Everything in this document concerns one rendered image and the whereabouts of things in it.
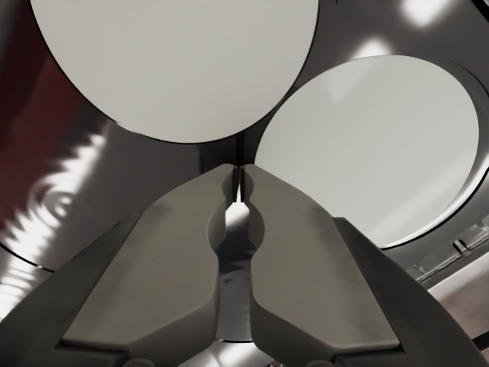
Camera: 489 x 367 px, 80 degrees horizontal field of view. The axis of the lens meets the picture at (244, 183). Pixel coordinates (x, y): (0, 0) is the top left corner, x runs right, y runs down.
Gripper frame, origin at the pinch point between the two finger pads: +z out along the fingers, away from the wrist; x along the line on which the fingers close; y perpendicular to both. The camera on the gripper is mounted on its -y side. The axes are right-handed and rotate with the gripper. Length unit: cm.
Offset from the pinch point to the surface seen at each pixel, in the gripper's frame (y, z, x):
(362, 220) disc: 3.5, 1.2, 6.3
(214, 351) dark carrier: 15.6, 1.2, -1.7
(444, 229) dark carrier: 4.0, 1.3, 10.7
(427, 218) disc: 3.3, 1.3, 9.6
